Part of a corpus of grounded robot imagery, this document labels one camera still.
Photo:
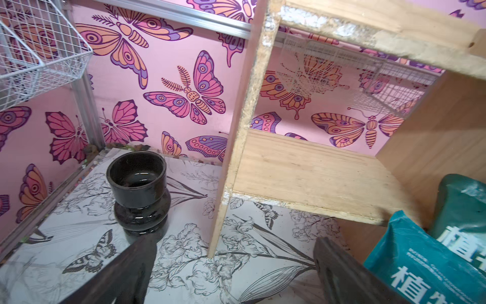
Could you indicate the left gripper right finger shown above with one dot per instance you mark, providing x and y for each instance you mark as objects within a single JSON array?
[{"x": 344, "y": 280}]

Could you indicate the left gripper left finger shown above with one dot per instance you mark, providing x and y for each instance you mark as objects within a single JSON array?
[{"x": 124, "y": 280}]

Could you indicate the teal and orange soil bag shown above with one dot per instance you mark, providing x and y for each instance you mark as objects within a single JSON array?
[{"x": 421, "y": 269}]

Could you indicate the dark green soil bag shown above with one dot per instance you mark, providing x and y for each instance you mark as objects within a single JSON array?
[{"x": 459, "y": 218}]

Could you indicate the wooden two-tier shelf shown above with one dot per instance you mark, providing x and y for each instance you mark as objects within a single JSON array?
[{"x": 444, "y": 135}]

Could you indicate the black ceramic pot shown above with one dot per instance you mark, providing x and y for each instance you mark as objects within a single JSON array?
[{"x": 138, "y": 181}]

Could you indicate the aluminium frame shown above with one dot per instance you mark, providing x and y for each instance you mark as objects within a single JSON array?
[{"x": 87, "y": 95}]

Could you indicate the white wire basket rack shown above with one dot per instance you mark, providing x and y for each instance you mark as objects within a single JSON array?
[{"x": 40, "y": 50}]

